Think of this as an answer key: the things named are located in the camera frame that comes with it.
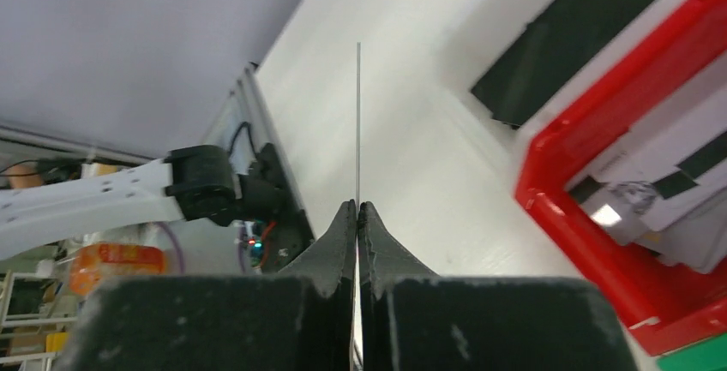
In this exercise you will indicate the black cards in white bin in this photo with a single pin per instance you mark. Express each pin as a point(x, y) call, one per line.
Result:
point(554, 47)

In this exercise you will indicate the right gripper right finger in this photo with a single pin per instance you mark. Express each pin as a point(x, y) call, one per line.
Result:
point(415, 319)

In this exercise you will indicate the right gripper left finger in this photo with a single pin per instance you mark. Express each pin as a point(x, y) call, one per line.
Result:
point(300, 318)

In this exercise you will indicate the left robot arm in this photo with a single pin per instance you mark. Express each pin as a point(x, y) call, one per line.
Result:
point(188, 184)

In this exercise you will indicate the white cards in red bin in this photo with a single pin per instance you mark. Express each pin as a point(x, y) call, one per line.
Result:
point(662, 185)

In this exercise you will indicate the green plastic bin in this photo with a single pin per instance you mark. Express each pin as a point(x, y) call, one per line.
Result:
point(708, 355)

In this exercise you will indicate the white plastic bin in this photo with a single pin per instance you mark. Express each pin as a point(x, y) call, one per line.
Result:
point(484, 29)

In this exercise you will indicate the orange drink bottle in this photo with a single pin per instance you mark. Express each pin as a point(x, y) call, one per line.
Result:
point(100, 261)

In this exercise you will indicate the thin white credit card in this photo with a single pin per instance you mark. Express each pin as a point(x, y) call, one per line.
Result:
point(358, 127)

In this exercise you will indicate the red plastic bin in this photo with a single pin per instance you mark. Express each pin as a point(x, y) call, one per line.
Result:
point(664, 307)

